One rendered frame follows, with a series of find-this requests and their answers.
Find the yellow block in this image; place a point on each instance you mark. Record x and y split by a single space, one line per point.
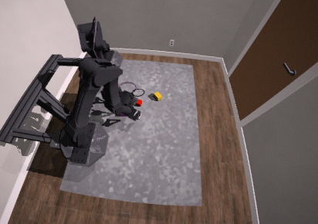
157 96

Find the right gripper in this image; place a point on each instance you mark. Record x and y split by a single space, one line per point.
131 111

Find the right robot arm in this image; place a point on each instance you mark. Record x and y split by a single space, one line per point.
79 129

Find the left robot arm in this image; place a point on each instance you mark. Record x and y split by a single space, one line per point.
86 33

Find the red cube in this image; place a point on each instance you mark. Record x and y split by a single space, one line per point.
139 103

